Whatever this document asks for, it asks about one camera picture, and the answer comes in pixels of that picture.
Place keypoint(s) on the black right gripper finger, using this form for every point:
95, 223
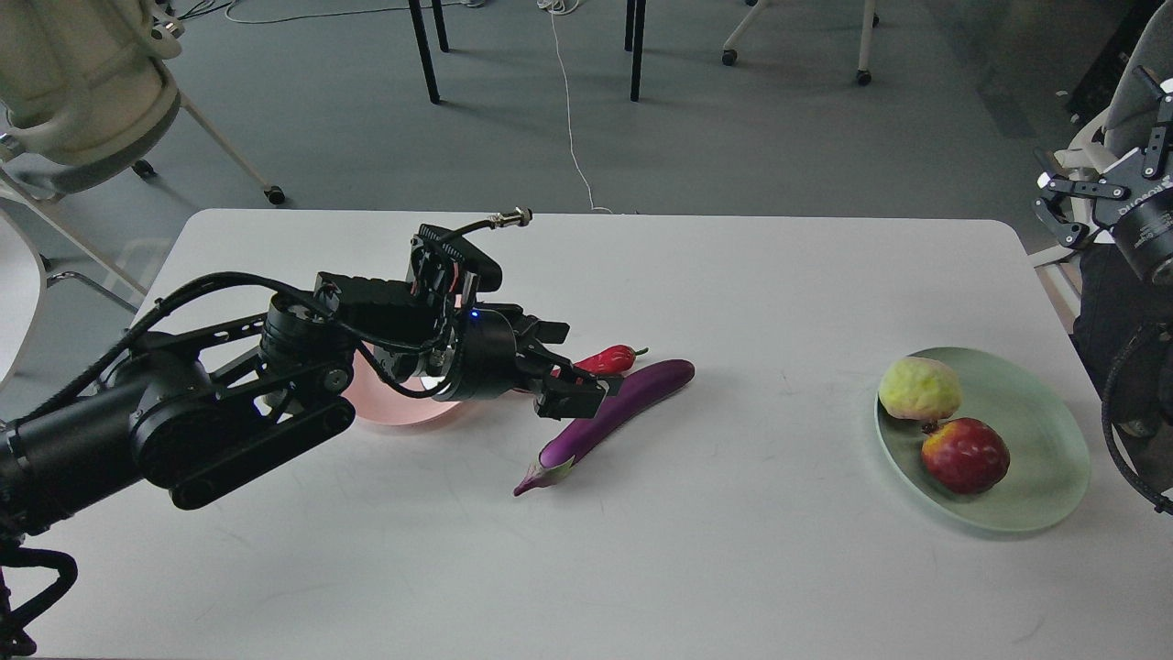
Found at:
1156, 154
1077, 199

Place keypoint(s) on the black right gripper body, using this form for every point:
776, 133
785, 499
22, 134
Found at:
1144, 236

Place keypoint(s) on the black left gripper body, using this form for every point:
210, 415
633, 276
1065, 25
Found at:
486, 362

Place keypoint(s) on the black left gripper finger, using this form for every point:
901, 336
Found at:
562, 391
531, 330

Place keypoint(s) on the red chili pepper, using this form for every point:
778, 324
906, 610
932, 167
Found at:
612, 361

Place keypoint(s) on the purple eggplant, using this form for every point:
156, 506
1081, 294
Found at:
640, 391

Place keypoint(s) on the green pink peach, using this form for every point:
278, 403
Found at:
920, 388

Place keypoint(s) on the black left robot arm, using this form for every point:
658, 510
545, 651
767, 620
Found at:
233, 375

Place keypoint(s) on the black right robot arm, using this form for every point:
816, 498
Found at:
1149, 331

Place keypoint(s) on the pink plate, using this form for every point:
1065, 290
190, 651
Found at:
377, 403

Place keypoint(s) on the green plate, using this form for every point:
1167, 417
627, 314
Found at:
1050, 467

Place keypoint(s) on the black table leg left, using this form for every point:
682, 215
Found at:
422, 43

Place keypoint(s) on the black table leg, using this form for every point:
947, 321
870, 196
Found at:
634, 25
422, 43

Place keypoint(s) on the black table leg right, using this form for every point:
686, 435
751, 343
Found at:
634, 25

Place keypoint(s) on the beige office chair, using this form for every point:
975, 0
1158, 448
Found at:
86, 96

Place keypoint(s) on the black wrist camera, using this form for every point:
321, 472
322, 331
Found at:
441, 258

